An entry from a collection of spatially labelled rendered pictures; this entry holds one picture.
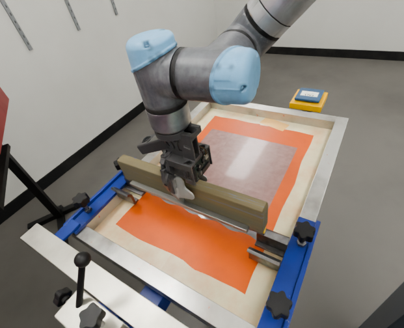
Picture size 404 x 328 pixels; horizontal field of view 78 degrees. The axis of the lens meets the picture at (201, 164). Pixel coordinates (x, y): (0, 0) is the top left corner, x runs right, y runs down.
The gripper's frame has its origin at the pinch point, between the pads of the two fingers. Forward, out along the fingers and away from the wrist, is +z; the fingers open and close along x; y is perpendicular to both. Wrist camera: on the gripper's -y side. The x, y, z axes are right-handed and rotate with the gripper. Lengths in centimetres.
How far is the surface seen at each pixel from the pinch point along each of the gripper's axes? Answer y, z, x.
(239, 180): 5.0, 13.5, 19.5
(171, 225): -5.3, 13.5, -3.6
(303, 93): 9, 12, 76
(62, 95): -200, 43, 77
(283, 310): 28.5, 3.2, -13.2
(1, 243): -179, 108, -37
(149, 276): 0.4, 10.0, -18.4
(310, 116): 17, 10, 56
